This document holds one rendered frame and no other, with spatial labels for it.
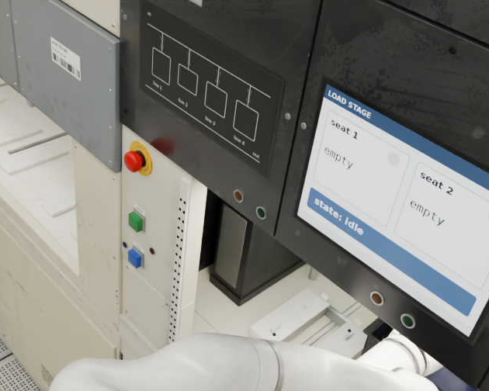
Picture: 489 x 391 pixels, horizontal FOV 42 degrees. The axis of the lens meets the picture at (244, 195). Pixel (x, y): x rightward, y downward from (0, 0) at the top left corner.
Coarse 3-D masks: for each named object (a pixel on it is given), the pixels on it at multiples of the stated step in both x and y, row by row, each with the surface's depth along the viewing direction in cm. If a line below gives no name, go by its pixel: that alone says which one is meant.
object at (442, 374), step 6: (438, 372) 127; (444, 372) 125; (450, 372) 124; (432, 378) 128; (438, 378) 127; (444, 378) 126; (450, 378) 125; (456, 378) 123; (438, 384) 128; (444, 384) 127; (450, 384) 125; (456, 384) 124; (462, 384) 123; (444, 390) 127; (450, 390) 126; (456, 390) 125; (462, 390) 124; (468, 390) 122; (474, 390) 121
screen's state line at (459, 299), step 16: (320, 192) 86; (320, 208) 87; (336, 208) 85; (336, 224) 86; (352, 224) 84; (368, 240) 83; (384, 240) 81; (384, 256) 82; (400, 256) 80; (416, 272) 79; (432, 272) 77; (432, 288) 78; (448, 288) 76; (464, 304) 76
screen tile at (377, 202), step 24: (336, 120) 79; (336, 144) 81; (360, 144) 78; (384, 144) 75; (336, 168) 82; (384, 168) 77; (336, 192) 84; (360, 192) 81; (384, 192) 78; (384, 216) 80
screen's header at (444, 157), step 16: (336, 96) 78; (352, 112) 77; (368, 112) 75; (384, 128) 75; (400, 128) 73; (416, 144) 72; (432, 144) 71; (448, 160) 70; (464, 160) 68; (464, 176) 69; (480, 176) 68
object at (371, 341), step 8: (376, 320) 124; (368, 328) 123; (376, 328) 123; (384, 328) 126; (392, 328) 130; (368, 336) 122; (376, 336) 125; (384, 336) 129; (368, 344) 123; (424, 376) 115
